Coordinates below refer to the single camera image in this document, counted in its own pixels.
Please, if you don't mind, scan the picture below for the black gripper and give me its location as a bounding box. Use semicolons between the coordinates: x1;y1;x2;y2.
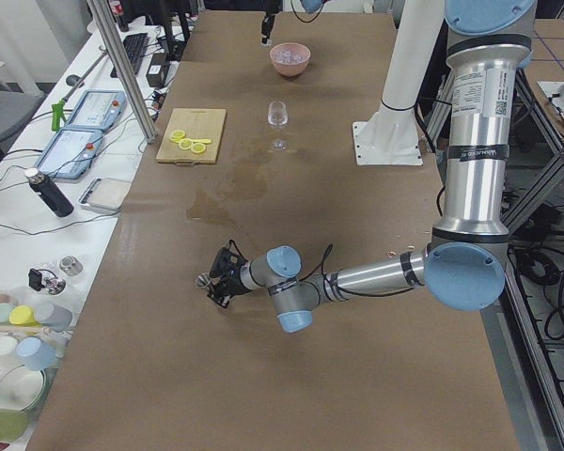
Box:
261;9;277;44
208;247;250;308

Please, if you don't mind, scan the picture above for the steel double jigger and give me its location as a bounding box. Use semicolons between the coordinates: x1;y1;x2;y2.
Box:
195;272;212;289

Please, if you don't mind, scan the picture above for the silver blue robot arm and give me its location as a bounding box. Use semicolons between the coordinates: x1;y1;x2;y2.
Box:
196;1;536;333
261;0;327;46

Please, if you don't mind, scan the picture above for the pile of ice cubes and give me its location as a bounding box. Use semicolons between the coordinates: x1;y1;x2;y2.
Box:
272;46;307;66

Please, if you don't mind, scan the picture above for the clear wine glass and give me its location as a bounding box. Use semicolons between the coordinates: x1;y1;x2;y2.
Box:
267;101;289;150

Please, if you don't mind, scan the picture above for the pink bowl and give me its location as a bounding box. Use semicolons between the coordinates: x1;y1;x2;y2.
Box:
270;42;311;77

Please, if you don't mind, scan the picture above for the wooden cutting board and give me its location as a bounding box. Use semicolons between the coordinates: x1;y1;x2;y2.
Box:
155;108;227;165

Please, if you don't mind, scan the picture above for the black power adapter box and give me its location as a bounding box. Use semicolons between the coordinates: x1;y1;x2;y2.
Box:
146;53;170;88

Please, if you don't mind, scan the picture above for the lemon slice lower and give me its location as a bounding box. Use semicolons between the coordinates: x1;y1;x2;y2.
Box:
191;143;206;154

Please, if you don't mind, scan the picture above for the black keyboard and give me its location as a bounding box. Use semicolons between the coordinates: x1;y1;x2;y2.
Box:
123;33;149;75

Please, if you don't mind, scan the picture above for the lemon slice middle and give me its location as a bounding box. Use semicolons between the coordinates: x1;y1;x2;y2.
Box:
178;138;194;150

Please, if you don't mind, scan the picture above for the white digital scale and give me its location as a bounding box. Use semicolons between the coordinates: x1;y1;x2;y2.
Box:
78;178;132;213

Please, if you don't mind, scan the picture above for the small steel cup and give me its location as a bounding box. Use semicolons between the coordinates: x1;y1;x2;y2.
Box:
58;256;84;279

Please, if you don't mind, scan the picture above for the blue teach pendant far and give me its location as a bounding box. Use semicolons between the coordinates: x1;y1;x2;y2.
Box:
66;89;127;132

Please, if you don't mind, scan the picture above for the blue teach pendant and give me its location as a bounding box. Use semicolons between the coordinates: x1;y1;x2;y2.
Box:
66;89;127;132
35;128;103;182

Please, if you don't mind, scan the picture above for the blue teach pendant near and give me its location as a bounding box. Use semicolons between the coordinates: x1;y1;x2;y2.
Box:
35;128;103;182

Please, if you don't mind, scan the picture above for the black water bottle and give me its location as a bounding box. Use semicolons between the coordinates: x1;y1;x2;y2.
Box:
24;167;74;217

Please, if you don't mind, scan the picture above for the stack of coloured cups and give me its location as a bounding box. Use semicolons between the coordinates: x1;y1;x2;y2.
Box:
0;292;75;371

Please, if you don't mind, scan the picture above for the green bowl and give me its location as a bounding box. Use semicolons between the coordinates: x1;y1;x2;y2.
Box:
0;409;29;443

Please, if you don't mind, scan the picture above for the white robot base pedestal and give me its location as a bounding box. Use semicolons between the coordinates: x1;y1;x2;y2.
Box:
352;0;445;165

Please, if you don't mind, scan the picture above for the aluminium frame post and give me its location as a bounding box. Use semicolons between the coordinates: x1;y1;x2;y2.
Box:
87;0;157;144

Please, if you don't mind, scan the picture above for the green handled grabber tool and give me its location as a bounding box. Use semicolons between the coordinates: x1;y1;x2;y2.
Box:
51;47;107;132

